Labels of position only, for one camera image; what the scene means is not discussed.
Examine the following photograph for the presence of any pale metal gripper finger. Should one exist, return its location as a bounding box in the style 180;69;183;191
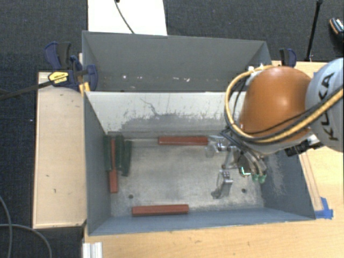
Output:
210;170;234;199
205;135;230;159

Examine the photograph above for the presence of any red-brown flat block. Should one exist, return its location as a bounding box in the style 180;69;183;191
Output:
157;136;209;146
131;204;190;217
109;138;119;194

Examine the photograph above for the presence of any grey metal bin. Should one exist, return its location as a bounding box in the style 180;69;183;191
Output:
81;30;317;237

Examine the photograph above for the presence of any dark green flat block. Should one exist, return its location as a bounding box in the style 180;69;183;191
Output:
103;135;113;172
121;140;133;177
114;135;126;172

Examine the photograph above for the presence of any pale wood board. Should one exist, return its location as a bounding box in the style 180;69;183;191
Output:
32;71;88;230

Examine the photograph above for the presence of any black cylinder on white bracket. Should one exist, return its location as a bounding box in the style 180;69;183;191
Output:
284;134;324;157

